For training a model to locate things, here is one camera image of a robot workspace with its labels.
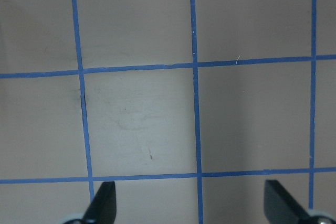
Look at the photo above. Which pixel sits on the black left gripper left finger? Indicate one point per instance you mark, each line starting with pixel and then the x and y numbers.
pixel 103 207

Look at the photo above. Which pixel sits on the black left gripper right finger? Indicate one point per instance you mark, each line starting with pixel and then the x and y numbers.
pixel 280 207

